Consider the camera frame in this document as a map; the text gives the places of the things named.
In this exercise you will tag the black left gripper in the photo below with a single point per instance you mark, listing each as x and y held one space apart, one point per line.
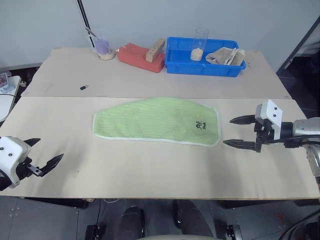
26 168

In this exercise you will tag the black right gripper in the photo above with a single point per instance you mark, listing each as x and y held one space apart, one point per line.
262 135

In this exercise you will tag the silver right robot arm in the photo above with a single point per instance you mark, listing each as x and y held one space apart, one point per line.
305 127

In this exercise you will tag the green microfiber cloth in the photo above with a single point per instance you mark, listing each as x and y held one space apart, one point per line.
155 120

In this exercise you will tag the white side table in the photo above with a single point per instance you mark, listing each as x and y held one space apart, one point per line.
7 102

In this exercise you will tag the crumpled beige cloth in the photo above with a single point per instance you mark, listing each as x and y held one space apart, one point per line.
225 57

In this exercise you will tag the small black clip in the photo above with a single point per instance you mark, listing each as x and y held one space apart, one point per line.
84 87

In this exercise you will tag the blue plastic bin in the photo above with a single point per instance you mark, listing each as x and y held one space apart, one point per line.
200 67

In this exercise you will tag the small printed card box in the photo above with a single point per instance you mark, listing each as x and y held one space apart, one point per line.
4 81

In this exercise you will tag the tall clear glass cylinder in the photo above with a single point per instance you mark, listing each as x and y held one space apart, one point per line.
199 45

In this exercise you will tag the dark rounded shape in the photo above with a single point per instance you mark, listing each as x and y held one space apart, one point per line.
132 220
191 217

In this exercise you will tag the dark glossy panel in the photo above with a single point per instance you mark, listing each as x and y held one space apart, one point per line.
303 50

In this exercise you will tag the wooden block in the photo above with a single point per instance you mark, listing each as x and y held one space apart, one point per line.
155 51

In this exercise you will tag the metal stirring rod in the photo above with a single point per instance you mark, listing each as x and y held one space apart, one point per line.
90 31

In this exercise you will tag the red foam brick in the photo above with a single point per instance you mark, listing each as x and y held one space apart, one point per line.
135 56

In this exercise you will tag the black vertical pole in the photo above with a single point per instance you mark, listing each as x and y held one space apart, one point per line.
83 15

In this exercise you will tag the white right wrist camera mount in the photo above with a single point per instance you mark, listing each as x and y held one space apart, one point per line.
271 112

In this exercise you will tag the black floor bracket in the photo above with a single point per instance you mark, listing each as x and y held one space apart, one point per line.
230 232

